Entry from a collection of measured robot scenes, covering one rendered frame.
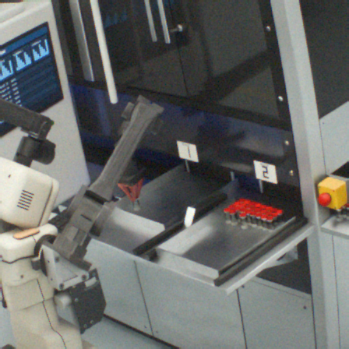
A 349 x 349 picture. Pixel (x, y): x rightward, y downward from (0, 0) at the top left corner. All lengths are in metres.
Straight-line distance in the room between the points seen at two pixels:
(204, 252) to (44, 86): 0.90
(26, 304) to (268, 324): 1.08
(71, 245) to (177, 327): 1.47
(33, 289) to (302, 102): 0.92
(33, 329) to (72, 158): 1.08
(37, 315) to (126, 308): 1.43
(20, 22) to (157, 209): 0.80
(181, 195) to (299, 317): 0.58
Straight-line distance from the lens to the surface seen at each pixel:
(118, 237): 3.07
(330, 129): 2.88
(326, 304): 3.09
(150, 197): 3.26
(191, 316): 3.66
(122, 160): 2.50
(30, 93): 3.35
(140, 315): 3.94
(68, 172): 3.54
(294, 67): 2.71
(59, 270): 2.37
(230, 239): 2.92
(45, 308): 2.61
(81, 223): 2.39
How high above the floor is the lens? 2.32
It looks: 25 degrees down
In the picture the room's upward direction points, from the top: 11 degrees counter-clockwise
